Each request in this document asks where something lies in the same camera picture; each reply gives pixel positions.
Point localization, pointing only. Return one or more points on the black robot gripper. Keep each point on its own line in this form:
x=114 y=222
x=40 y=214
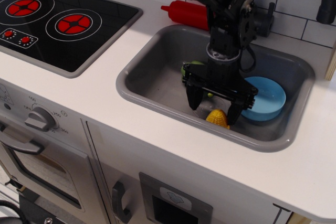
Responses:
x=220 y=77

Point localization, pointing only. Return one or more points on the grey toy sink basin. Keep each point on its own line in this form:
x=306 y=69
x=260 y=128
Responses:
x=173 y=74

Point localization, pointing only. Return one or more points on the blue plastic bowl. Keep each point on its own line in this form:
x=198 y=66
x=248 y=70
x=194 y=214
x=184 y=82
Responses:
x=269 y=101

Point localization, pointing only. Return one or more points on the grey oven knob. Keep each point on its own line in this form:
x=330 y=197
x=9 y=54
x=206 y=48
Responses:
x=40 y=119

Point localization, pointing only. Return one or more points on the grey cabinet door handle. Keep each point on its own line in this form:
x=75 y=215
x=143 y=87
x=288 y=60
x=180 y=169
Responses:
x=122 y=214

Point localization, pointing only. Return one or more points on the toy oven door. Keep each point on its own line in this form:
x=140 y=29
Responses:
x=60 y=174

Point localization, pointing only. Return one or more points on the red ketchup bottle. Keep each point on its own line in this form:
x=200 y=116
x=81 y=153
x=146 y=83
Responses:
x=187 y=14

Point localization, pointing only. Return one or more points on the yellow toy corn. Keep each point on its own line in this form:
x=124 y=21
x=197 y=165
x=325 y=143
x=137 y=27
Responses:
x=218 y=117

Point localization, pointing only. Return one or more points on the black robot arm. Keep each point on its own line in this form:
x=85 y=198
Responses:
x=232 y=29

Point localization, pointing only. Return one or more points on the dark grey toy faucet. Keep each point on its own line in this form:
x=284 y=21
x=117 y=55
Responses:
x=309 y=20

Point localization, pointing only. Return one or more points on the black toy stovetop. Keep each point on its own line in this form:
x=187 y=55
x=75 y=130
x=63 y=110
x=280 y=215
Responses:
x=63 y=36

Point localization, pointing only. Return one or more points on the grey oven door handle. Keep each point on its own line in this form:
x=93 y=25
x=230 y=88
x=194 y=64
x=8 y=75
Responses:
x=30 y=147

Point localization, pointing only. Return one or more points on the grey dispenser panel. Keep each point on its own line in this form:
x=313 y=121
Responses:
x=166 y=204

